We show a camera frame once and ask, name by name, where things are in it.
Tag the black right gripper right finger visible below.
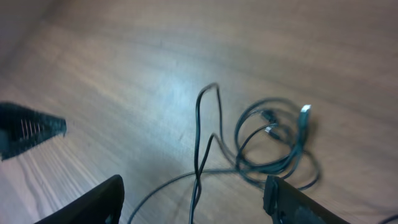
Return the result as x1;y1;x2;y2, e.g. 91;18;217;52
263;175;348;224

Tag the black USB cable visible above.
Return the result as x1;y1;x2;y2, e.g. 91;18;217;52
233;98;321;191

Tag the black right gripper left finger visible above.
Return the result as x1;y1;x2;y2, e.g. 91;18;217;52
36;174;124;224

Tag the thin black cable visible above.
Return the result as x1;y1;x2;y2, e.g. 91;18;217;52
127;82;237;224

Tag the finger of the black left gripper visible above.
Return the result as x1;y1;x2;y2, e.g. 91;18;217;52
1;102;67;161

